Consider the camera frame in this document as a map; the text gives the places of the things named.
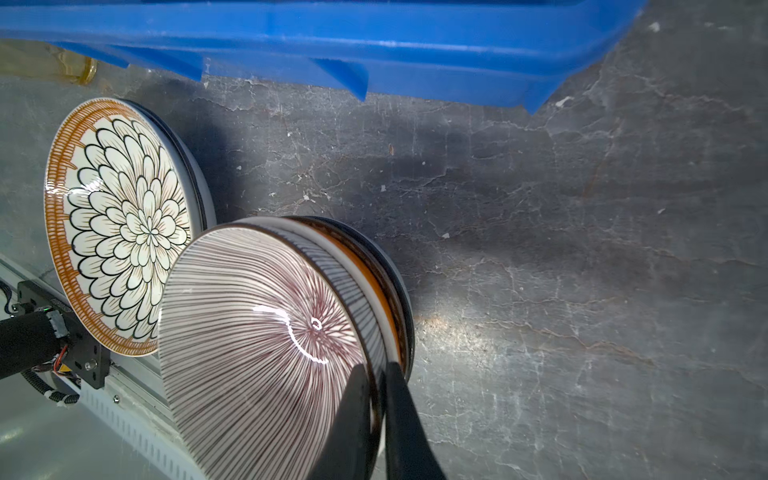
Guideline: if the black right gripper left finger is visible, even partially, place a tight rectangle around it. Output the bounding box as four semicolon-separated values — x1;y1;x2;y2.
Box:
308;364;371;480

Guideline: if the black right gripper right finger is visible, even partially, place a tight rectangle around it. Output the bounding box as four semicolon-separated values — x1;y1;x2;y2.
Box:
385;362;446;480

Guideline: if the purple striped ceramic bowl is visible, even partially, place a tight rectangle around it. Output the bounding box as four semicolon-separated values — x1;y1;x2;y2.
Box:
159;217;399;479

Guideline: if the orange white ceramic bowl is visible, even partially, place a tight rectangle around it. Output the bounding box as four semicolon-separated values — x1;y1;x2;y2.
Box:
287;217;409;373

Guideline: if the blue plastic bin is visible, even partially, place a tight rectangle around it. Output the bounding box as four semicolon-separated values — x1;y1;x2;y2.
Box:
1;1;645;112

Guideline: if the brown floral pattern plate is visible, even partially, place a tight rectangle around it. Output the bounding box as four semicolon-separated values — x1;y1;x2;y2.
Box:
44;97;216;357

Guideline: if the yellow transparent plastic cup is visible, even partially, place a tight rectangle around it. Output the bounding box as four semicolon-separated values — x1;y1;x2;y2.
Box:
1;39;98;85

